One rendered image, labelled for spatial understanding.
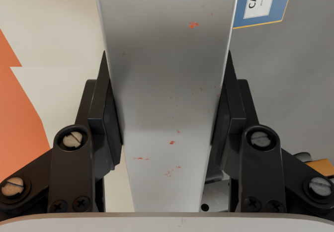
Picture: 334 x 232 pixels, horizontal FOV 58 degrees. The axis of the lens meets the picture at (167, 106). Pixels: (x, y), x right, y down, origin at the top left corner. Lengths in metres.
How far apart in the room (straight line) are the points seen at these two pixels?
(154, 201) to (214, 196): 0.46
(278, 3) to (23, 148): 0.42
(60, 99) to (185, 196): 0.08
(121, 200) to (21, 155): 0.09
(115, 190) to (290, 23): 1.83
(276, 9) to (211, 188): 0.36
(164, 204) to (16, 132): 0.10
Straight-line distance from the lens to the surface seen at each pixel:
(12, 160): 0.22
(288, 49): 2.13
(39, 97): 0.17
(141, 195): 0.17
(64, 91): 0.16
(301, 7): 1.98
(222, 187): 0.64
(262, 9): 0.50
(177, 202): 0.17
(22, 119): 0.19
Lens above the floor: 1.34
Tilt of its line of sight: 41 degrees down
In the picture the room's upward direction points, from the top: 160 degrees clockwise
